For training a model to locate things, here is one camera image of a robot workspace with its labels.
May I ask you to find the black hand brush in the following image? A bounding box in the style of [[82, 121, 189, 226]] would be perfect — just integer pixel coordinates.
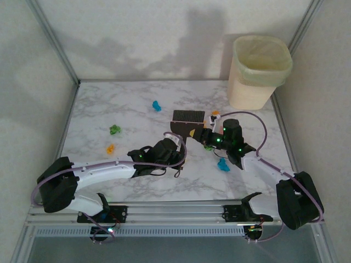
[[169, 110, 206, 145]]

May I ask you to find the pale green bin liner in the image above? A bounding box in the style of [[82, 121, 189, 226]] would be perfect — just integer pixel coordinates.
[[232, 35, 293, 87]]

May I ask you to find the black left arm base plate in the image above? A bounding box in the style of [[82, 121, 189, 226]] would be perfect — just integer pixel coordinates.
[[77, 204, 128, 224]]

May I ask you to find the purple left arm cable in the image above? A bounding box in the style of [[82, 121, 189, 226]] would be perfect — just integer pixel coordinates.
[[30, 131, 189, 244]]

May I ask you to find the black controller board with LED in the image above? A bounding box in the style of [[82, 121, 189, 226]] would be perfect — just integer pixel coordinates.
[[89, 225, 122, 245], [243, 224, 264, 244]]

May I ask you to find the aluminium mounting rail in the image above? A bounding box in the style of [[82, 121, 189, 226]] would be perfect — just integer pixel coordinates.
[[24, 201, 326, 227]]

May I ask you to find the beige plastic waste bin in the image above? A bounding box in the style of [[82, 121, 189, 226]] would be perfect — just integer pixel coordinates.
[[227, 35, 293, 111]]

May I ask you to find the aluminium frame corner post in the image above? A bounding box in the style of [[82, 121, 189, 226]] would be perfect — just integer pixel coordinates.
[[26, 0, 81, 85], [287, 0, 326, 57]]

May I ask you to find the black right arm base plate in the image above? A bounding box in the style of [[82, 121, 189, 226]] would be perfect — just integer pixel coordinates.
[[223, 204, 274, 223]]

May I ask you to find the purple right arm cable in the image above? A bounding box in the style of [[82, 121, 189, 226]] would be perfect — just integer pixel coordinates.
[[218, 111, 325, 244]]

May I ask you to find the aluminium frame side rail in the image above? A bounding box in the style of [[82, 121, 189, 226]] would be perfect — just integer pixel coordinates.
[[270, 90, 338, 263], [10, 82, 81, 263]]

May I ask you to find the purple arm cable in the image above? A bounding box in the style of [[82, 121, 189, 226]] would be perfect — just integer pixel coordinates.
[[218, 111, 325, 244], [30, 131, 189, 244]]

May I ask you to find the grey slotted cable duct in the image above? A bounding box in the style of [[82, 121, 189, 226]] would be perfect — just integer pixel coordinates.
[[34, 226, 247, 238]]

